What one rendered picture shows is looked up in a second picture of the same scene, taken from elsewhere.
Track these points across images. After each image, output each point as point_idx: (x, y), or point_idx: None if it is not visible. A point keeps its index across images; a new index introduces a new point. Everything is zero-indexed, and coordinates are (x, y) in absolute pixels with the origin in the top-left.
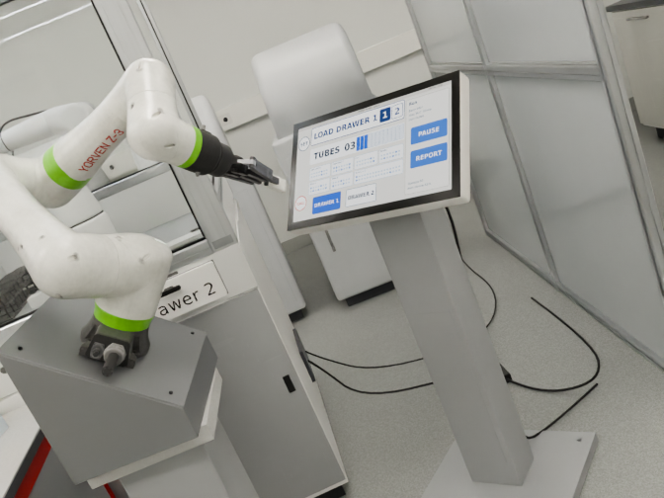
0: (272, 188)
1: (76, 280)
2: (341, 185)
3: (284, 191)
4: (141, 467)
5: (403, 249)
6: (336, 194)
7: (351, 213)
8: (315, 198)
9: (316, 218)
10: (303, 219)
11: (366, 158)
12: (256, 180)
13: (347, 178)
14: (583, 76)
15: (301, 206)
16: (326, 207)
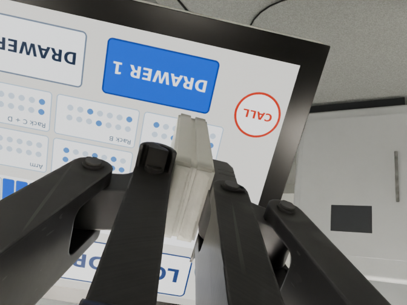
0: (196, 139)
1: None
2: (98, 109)
3: (180, 117)
4: None
5: None
6: (119, 89)
7: (65, 0)
8: (198, 109)
9: (205, 39)
10: (255, 57)
11: (6, 151)
12: (212, 212)
13: (75, 121)
14: None
15: (254, 105)
16: (161, 60)
